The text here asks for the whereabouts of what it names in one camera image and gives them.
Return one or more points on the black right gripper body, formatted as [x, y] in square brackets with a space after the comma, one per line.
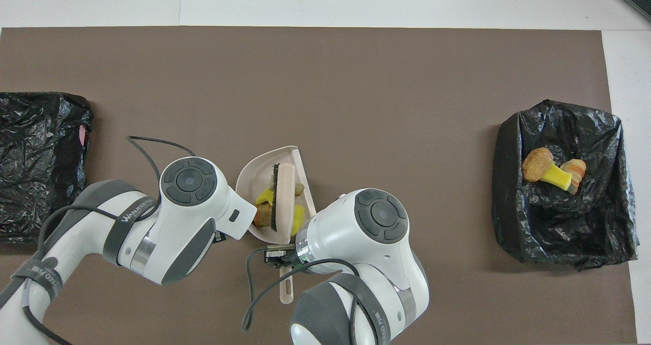
[278, 256]

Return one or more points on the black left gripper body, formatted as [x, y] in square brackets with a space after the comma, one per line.
[219, 237]

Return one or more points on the striped croissant toy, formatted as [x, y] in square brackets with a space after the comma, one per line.
[263, 216]
[576, 169]

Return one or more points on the beige hand brush black bristles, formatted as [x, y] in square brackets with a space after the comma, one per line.
[286, 202]

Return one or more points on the beige bread chunk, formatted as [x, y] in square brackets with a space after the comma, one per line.
[299, 189]

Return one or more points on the beige plastic dustpan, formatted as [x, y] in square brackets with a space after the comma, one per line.
[254, 174]

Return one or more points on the brown bread roll toy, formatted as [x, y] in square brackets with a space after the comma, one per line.
[536, 164]

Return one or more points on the green and yellow sponge piece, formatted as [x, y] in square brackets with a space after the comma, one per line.
[557, 177]

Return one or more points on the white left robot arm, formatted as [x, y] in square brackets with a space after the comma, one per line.
[178, 223]

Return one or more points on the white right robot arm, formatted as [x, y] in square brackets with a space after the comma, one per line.
[366, 253]

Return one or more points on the flat black bagged bin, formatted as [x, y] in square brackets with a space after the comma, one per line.
[46, 126]

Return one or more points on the deep black bagged bin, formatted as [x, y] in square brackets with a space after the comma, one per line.
[559, 233]

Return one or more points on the brown table mat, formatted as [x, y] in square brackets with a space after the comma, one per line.
[356, 70]

